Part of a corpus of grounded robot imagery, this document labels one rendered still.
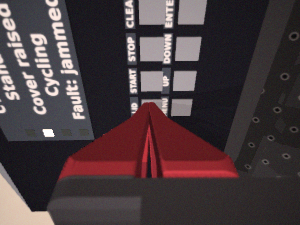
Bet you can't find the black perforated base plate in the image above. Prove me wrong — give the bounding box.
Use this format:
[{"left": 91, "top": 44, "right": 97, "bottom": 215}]
[{"left": 234, "top": 0, "right": 300, "bottom": 177}]

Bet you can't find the black thermal cycler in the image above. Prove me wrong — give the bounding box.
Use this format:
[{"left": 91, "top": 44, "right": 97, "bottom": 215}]
[{"left": 0, "top": 0, "right": 296, "bottom": 212}]

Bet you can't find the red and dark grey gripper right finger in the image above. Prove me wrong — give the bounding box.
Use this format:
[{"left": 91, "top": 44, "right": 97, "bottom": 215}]
[{"left": 149, "top": 102, "right": 239, "bottom": 178}]

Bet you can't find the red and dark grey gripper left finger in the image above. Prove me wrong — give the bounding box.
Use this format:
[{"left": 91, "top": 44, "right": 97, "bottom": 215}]
[{"left": 58, "top": 102, "right": 149, "bottom": 180}]

